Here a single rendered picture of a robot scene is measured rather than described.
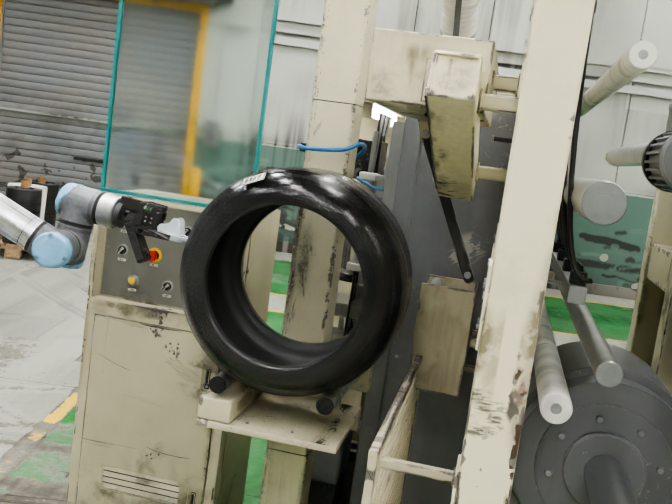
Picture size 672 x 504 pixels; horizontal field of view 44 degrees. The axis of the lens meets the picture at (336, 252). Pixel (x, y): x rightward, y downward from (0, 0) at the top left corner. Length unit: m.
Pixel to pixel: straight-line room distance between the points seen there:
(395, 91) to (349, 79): 0.66
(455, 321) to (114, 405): 1.33
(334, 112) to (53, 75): 9.77
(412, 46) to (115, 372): 1.75
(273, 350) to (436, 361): 0.45
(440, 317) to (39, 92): 10.13
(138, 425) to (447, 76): 1.87
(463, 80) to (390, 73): 0.18
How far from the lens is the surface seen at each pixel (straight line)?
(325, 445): 2.13
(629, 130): 12.06
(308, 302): 2.43
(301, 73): 11.44
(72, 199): 2.32
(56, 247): 2.18
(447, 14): 2.85
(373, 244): 1.99
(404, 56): 1.75
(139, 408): 3.05
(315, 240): 2.41
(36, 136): 12.06
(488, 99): 1.71
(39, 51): 12.10
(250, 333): 2.37
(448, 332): 2.31
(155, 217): 2.24
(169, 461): 3.06
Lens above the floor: 1.54
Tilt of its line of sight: 7 degrees down
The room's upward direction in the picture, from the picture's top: 8 degrees clockwise
